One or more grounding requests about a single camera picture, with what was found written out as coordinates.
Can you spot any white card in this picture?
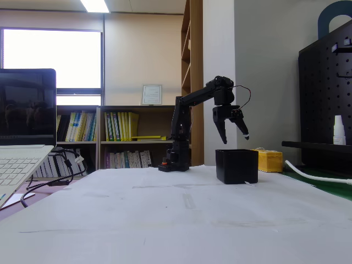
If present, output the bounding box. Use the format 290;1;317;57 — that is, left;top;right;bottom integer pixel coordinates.
4;193;36;207

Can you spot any tall brown wooden bookshelf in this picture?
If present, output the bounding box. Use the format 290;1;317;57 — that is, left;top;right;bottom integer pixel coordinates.
180;0;204;167

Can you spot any black square bin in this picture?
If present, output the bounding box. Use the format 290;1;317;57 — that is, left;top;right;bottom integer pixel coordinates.
214;148;259;185

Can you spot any white power cable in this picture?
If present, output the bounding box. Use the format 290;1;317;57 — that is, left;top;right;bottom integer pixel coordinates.
284;159;352;185

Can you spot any black usb cable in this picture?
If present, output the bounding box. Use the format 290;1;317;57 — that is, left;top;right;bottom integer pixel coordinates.
26;148;88;191
20;148;75;208

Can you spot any white dropper bottle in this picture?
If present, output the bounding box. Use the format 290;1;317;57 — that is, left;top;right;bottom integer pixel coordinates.
333;115;347;146

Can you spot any yellow cardboard box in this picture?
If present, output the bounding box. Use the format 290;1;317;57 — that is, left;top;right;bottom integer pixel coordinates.
251;147;283;173

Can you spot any teal arch-shaped panel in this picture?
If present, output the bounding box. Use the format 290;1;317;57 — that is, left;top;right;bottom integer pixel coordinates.
317;0;352;39

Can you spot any white paper sheet cover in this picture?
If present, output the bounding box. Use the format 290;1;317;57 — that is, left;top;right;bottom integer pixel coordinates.
0;164;352;264

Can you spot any flat-lying yellow book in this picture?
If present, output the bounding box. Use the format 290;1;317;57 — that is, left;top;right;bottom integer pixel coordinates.
131;135;167;141

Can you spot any green desk mat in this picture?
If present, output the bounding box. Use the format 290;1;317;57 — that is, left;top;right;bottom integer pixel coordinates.
277;164;352;201

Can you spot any window with dark frame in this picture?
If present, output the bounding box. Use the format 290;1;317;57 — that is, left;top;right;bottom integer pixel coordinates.
0;26;105;107

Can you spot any ceiling light panel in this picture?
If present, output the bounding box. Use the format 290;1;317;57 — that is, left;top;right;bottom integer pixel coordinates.
80;0;111;13

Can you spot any black pegboard stand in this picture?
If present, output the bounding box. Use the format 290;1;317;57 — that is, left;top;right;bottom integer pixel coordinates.
282;19;352;171

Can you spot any framed white certificate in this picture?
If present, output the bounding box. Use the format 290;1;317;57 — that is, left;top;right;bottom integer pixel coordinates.
142;84;163;106

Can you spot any white laptop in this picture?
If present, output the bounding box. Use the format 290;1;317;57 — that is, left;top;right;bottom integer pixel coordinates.
0;68;57;208

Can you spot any upright yellow book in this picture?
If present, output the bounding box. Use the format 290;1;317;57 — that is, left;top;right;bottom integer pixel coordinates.
128;112;140;141

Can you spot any dark wooden low bookshelf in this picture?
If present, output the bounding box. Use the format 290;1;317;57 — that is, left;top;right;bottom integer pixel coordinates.
56;105;100;177
97;105;178;170

